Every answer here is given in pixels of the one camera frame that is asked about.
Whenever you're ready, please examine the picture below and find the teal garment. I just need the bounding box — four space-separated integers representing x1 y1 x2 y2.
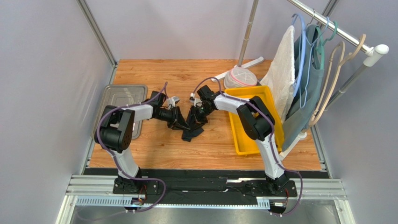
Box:
282 24 325 151

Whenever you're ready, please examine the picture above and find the blue hanger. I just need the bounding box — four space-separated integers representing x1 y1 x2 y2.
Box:
292 13 324 110

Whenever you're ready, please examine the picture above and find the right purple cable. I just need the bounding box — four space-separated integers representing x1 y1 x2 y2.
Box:
189 77 304 217

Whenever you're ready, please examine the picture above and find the black paper napkin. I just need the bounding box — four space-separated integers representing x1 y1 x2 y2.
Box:
182 131 204 142

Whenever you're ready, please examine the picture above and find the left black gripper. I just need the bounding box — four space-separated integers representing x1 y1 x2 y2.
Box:
156 106 190 132

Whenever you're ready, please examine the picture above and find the metal clothes rack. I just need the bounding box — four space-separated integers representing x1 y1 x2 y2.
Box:
211 0 390 161

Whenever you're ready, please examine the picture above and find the purple cable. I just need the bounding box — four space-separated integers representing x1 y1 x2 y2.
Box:
95 81 167 214
189 77 304 217

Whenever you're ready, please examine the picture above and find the yellow plastic bin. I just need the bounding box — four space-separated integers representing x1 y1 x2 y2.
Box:
225 85 284 156

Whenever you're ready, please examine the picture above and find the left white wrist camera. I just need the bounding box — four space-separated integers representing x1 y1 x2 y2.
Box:
166 96 180 109

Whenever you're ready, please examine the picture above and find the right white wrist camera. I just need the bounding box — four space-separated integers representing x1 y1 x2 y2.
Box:
189 92 202 107

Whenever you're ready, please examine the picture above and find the white mesh bowl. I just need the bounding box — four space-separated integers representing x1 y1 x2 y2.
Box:
223 67 258 89

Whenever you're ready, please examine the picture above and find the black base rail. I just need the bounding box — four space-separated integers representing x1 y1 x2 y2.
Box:
69 168 329 206

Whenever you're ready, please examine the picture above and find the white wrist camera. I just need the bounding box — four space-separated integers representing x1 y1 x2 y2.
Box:
189 92 202 107
166 96 180 109

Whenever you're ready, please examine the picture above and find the green hanger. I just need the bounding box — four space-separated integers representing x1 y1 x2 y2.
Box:
316 21 338 70

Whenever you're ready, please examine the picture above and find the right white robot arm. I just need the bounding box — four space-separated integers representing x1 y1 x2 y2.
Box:
187 85 289 191

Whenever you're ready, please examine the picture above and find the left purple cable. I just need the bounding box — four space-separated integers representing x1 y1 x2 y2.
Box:
95 81 167 214

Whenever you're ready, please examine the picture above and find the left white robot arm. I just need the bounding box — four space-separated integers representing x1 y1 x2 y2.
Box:
94 91 190 192

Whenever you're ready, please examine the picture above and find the white towel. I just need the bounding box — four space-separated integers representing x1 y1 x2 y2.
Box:
260 25 295 123

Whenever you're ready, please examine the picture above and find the silver metal tray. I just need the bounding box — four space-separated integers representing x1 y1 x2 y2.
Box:
91 84 148 139

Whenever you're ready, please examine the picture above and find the beige hanger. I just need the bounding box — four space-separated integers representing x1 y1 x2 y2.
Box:
309 41 346 127
309 34 366 127

